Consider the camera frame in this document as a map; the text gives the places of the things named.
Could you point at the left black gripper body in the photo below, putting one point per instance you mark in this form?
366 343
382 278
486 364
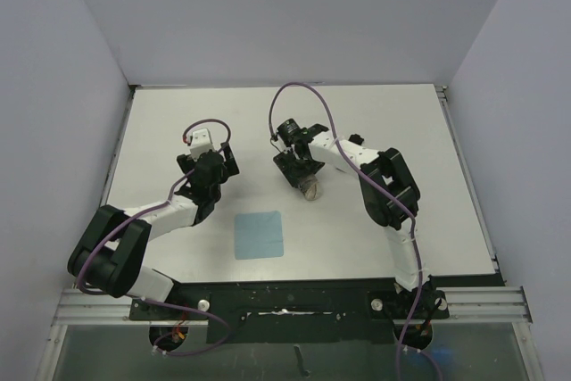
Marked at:
216 194

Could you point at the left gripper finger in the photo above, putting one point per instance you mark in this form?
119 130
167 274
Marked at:
229 160
184 163

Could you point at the patterned glasses case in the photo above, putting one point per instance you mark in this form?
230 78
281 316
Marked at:
310 188

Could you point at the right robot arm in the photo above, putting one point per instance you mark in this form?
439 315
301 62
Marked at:
389 192

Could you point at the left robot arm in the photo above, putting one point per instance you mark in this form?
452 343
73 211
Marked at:
109 255

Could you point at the black sunglasses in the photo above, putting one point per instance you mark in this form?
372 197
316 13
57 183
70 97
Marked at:
356 139

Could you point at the blue cleaning cloth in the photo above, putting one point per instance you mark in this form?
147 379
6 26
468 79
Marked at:
258 235

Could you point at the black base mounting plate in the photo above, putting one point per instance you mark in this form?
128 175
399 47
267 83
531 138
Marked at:
303 312

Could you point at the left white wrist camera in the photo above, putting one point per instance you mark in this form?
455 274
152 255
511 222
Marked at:
199 142

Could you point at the aluminium frame rail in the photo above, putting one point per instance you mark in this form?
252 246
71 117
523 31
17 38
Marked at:
465 305

